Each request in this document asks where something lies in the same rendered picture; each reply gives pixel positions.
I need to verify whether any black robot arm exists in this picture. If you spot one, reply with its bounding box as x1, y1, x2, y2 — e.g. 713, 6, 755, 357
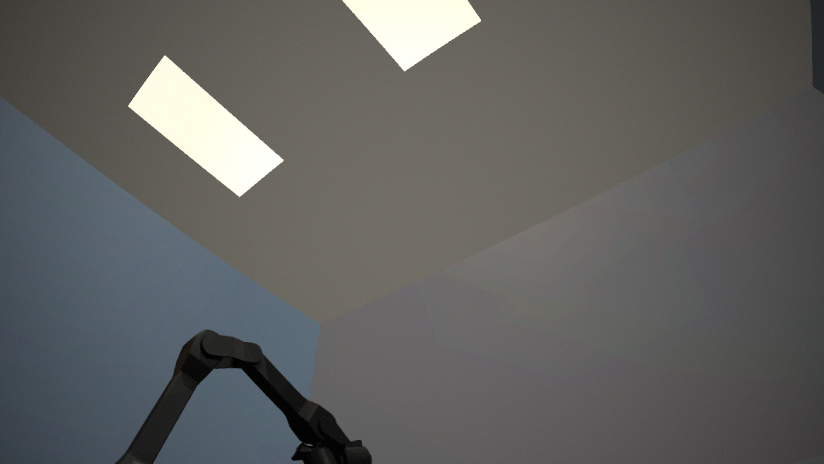
115, 329, 372, 464

